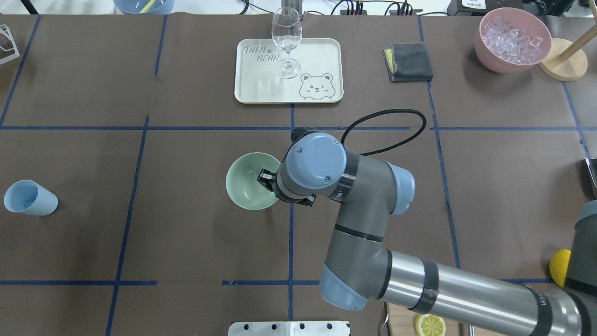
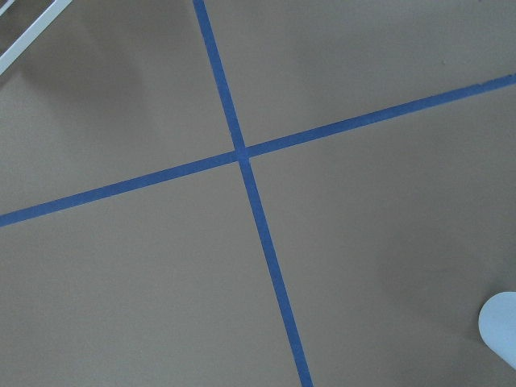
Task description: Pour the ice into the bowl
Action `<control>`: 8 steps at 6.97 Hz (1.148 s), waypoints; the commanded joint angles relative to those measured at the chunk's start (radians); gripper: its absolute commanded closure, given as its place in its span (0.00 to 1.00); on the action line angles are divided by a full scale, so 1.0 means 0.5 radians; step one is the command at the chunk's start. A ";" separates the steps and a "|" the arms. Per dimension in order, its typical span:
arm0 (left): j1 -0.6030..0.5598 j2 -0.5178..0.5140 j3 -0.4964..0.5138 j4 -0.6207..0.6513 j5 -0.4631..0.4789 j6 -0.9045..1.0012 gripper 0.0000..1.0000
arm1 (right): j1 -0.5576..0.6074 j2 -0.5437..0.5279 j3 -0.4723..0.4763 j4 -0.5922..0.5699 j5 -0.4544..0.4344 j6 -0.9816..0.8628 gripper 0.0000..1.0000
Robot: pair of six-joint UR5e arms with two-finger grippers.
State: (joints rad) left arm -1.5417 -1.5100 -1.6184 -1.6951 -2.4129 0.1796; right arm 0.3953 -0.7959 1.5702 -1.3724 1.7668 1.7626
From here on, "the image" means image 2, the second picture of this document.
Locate light blue plastic cup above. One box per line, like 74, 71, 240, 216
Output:
478, 292, 516, 369

